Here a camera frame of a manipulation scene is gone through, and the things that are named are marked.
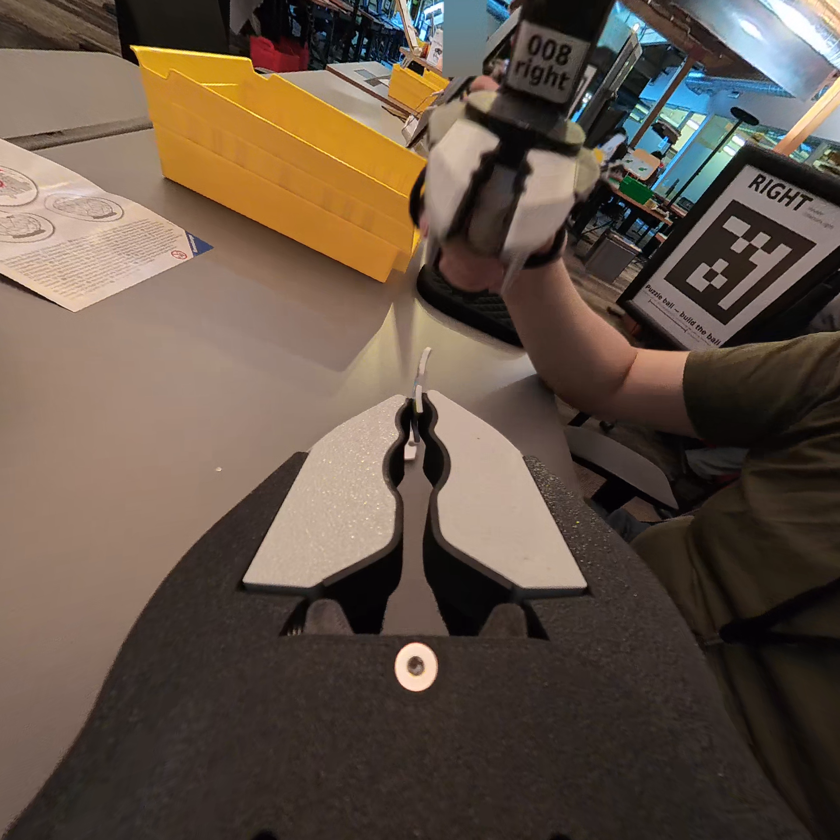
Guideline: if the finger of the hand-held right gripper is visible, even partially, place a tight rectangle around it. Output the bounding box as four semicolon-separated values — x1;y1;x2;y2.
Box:
500;147;584;294
419;118;496;244

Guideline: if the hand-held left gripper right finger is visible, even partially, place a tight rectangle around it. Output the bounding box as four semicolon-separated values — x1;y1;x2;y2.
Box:
420;390;588;599

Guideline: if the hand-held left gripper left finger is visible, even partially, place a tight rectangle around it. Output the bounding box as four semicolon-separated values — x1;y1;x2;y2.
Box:
242;394;405;598

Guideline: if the yellow plastic bin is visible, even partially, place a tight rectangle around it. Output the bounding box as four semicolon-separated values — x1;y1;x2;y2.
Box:
130;45;429;284
388;63;451;114

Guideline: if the person's right forearm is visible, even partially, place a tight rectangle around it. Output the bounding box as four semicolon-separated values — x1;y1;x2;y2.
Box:
502;226;697;437

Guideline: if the black mesh armrest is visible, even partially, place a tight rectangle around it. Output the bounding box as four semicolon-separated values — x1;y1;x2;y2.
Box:
416;262;526;349

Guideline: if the white printed sign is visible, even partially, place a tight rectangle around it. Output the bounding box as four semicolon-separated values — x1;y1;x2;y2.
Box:
617;143;840;352

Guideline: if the white instruction leaflet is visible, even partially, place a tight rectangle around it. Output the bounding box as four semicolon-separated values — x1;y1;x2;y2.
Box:
0;138;215;313

